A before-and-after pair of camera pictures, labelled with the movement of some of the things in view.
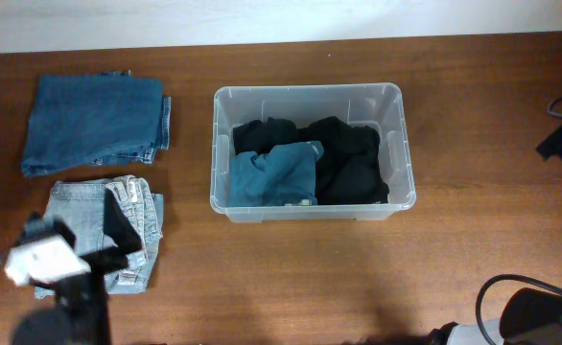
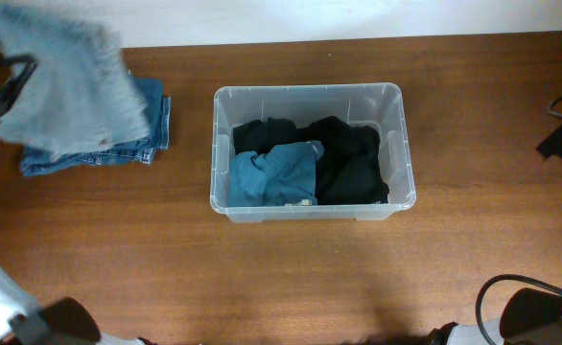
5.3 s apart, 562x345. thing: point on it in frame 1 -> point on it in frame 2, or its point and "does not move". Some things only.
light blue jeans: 80,206 -> 81,98
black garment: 347,171 does not move
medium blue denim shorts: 285,175 does not move
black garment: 259,135 does not move
